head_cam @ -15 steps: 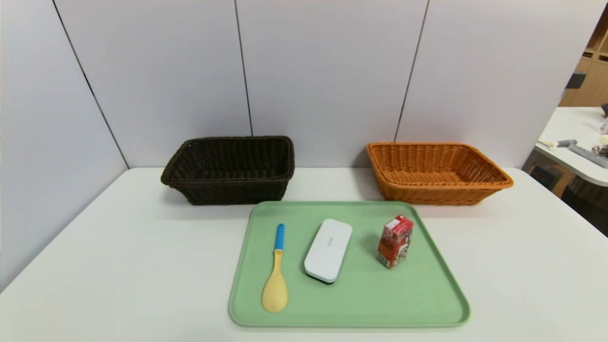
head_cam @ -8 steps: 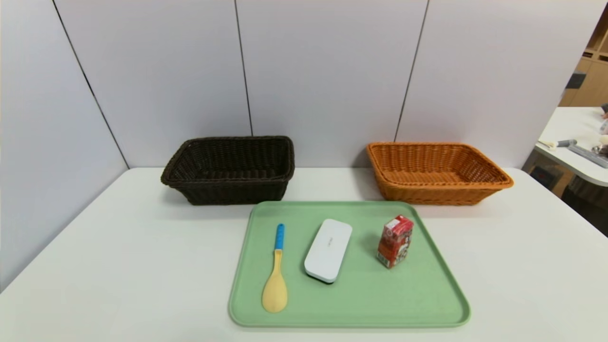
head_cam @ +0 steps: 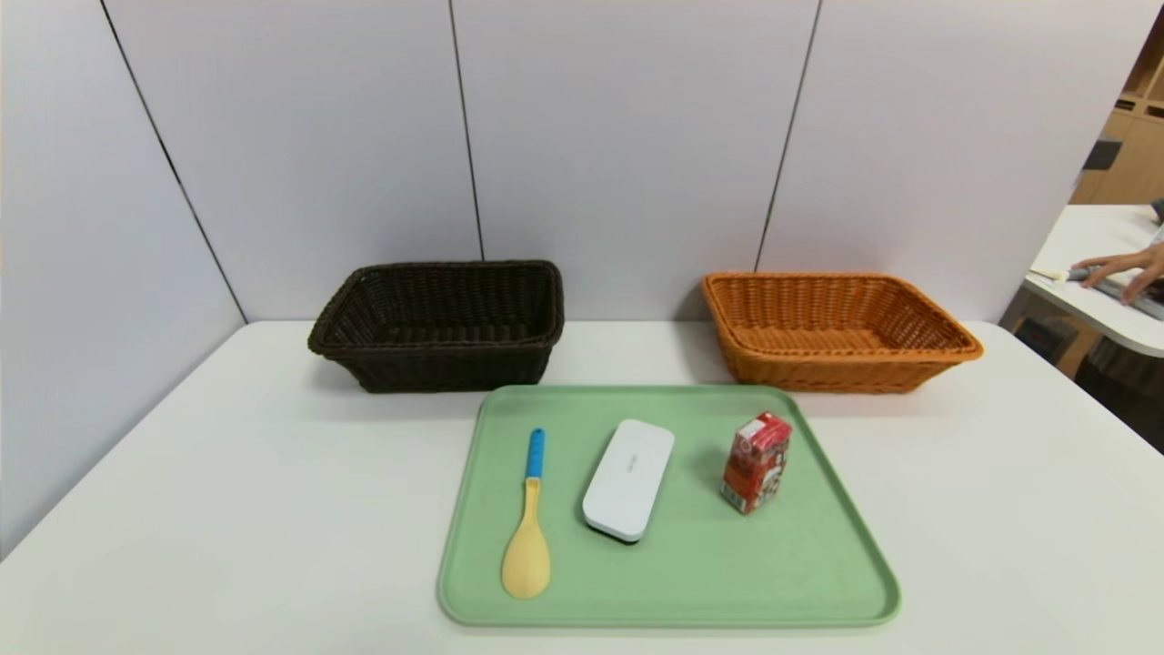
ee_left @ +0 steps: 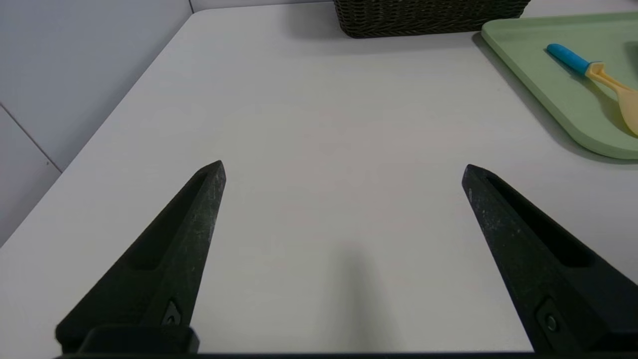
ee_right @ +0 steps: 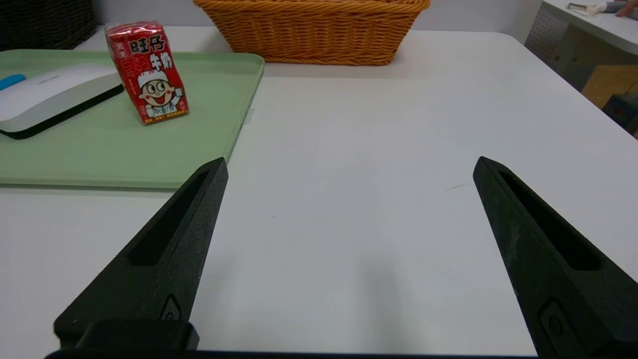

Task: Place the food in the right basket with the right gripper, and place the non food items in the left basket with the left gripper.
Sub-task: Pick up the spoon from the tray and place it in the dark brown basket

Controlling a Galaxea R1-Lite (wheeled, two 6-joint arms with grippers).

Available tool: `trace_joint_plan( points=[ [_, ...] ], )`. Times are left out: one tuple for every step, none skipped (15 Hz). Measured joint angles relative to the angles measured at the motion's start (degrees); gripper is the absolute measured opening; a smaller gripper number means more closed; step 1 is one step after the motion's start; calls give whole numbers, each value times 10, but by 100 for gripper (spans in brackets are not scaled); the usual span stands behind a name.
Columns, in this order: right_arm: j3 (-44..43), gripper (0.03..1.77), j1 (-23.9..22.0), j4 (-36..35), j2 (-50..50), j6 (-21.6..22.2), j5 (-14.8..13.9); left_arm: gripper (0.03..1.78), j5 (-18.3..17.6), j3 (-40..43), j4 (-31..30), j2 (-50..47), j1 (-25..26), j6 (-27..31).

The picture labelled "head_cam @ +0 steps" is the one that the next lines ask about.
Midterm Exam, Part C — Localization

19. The orange wicker basket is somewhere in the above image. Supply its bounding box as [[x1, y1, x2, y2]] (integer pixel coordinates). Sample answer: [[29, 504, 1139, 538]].
[[700, 271, 985, 394]]

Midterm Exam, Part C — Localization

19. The light wooden shelf unit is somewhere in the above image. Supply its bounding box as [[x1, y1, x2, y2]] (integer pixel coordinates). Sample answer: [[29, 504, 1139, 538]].
[[1069, 9, 1164, 207]]

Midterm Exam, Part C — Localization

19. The light green plastic tray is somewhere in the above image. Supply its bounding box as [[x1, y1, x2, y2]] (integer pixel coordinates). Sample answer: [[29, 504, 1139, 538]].
[[437, 384, 902, 629]]

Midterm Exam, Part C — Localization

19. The white side table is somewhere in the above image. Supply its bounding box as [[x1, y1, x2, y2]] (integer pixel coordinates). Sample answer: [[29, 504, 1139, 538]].
[[1023, 204, 1164, 358]]

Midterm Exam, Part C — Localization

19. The grey flat tool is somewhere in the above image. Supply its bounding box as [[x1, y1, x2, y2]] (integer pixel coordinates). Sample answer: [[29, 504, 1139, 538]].
[[1066, 267, 1164, 321]]

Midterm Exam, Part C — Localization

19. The red drink carton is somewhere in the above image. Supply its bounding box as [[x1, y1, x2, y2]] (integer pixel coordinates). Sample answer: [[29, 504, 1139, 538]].
[[721, 411, 793, 516]]

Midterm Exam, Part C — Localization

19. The bare person hand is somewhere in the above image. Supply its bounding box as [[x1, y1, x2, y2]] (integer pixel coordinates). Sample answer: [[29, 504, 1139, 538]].
[[1071, 242, 1164, 305]]

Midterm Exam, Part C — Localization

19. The yellow spoon with blue handle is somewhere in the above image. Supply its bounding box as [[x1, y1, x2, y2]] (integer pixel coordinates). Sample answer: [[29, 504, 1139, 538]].
[[501, 428, 552, 600]]

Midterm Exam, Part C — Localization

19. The dark brown wicker basket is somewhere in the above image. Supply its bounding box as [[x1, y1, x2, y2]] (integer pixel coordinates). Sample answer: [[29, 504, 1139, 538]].
[[307, 260, 566, 394]]

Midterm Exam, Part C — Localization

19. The white rectangular case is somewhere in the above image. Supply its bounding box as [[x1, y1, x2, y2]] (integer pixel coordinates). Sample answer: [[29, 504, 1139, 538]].
[[582, 418, 676, 545]]

